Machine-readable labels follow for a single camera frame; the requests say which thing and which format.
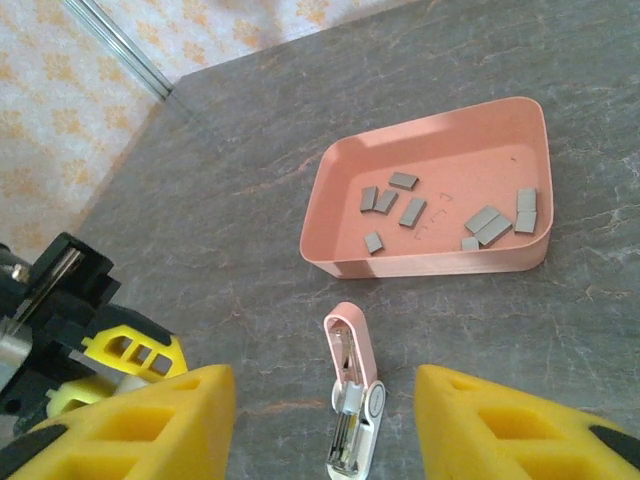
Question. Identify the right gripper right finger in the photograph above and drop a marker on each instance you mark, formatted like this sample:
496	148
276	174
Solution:
450	415

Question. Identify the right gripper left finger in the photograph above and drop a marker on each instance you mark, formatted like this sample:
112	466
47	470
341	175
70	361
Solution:
210	400

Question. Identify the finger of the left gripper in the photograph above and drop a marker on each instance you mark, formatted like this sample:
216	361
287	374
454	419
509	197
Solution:
75	395
175	357

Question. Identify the pink white mini stapler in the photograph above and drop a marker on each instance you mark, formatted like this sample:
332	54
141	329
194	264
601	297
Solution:
357	345

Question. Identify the pink plastic tray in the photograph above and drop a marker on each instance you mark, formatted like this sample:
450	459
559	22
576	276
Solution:
475	165

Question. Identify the grey staple strip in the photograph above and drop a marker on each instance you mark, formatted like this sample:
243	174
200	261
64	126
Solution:
470	244
369	199
374	242
482	219
403	180
412	212
494	231
525	222
526	200
385	201

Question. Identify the single loose staple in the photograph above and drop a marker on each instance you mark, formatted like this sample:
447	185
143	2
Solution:
438	215
444	196
421	232

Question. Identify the aluminium frame post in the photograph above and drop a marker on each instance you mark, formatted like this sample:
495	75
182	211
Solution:
126	50

